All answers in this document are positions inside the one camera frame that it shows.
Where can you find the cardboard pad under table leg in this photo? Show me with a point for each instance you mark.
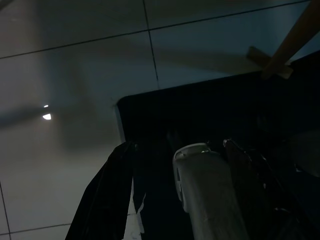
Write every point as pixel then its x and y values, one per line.
pixel 257 56

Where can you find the light wooden table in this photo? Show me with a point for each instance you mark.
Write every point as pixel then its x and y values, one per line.
pixel 292 37

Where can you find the black floor mat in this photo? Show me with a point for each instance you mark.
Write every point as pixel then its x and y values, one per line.
pixel 212 112

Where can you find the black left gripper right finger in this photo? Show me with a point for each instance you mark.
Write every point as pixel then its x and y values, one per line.
pixel 250 185

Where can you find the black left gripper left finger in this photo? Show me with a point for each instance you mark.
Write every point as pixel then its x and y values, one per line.
pixel 105 200

